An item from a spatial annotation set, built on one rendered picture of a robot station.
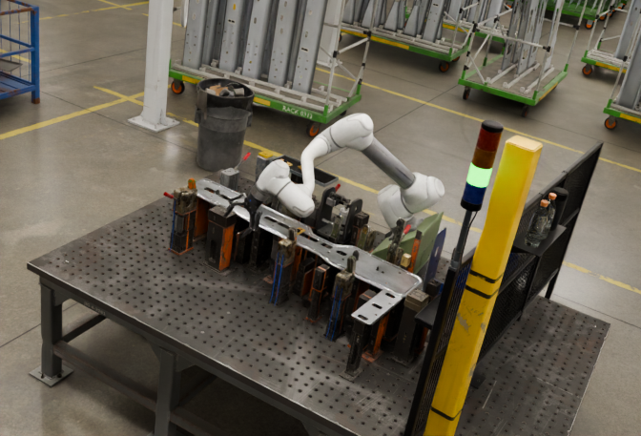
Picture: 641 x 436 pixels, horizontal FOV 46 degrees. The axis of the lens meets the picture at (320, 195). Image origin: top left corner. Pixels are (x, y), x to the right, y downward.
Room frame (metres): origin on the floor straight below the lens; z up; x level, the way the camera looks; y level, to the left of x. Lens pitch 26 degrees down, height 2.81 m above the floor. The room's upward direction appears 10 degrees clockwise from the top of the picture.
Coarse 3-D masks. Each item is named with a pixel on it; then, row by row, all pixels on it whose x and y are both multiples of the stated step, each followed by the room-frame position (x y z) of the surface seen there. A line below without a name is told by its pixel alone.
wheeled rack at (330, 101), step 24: (336, 48) 7.08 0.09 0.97; (192, 72) 7.70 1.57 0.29; (216, 72) 7.85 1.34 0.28; (240, 72) 8.00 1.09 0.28; (360, 72) 7.89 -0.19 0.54; (264, 96) 7.34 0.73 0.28; (288, 96) 7.43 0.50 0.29; (312, 96) 7.49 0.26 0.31; (336, 96) 7.64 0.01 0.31; (360, 96) 7.94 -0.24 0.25; (312, 120) 7.18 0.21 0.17
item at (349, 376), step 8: (360, 328) 2.65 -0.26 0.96; (368, 328) 2.68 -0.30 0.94; (360, 336) 2.65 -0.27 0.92; (352, 344) 2.66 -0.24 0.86; (360, 344) 2.65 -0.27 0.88; (352, 352) 2.66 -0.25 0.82; (360, 352) 2.66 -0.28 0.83; (352, 360) 2.67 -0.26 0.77; (360, 360) 2.68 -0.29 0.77; (352, 368) 2.65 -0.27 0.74; (360, 368) 2.71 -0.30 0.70; (344, 376) 2.64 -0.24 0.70; (352, 376) 2.64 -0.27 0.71
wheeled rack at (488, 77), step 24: (480, 0) 9.29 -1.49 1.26; (480, 24) 9.44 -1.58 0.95; (480, 48) 9.61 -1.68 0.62; (504, 48) 10.96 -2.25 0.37; (480, 72) 9.76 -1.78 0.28; (504, 72) 9.83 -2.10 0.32; (528, 72) 10.11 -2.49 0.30; (552, 72) 10.43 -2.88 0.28; (504, 96) 9.04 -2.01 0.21; (528, 96) 8.99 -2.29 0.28
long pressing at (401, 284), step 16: (208, 192) 3.58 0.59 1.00; (224, 192) 3.61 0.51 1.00; (240, 208) 3.46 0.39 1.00; (272, 224) 3.34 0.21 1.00; (288, 224) 3.37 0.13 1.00; (304, 224) 3.39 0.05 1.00; (304, 240) 3.23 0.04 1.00; (320, 240) 3.26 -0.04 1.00; (320, 256) 3.12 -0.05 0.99; (336, 256) 3.14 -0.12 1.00; (368, 256) 3.19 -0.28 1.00; (368, 272) 3.04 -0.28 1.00; (384, 272) 3.07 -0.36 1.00; (400, 272) 3.09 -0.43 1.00; (384, 288) 2.93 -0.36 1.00; (400, 288) 2.95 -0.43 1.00
